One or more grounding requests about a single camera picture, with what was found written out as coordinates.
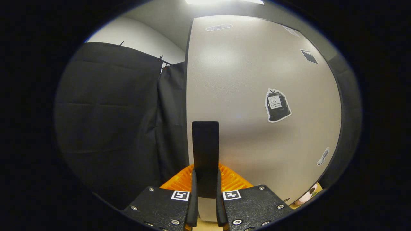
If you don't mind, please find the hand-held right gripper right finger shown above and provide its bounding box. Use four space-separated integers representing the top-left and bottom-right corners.
216 164 293 231

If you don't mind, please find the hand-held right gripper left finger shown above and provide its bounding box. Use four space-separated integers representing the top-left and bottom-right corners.
122 164 198 231

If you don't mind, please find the black cabinet door handle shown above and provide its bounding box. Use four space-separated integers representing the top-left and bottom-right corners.
192 121 220 199

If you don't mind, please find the white cabinet door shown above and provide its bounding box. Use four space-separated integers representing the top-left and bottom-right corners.
186 15 342 222

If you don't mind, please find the pink plush toy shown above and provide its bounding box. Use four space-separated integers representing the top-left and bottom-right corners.
293 185 319 206

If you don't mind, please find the black backdrop cloth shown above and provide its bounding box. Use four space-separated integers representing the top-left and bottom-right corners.
54 42 363 210

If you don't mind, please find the ceiling light panel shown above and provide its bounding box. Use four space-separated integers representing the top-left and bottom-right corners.
185 0 265 5

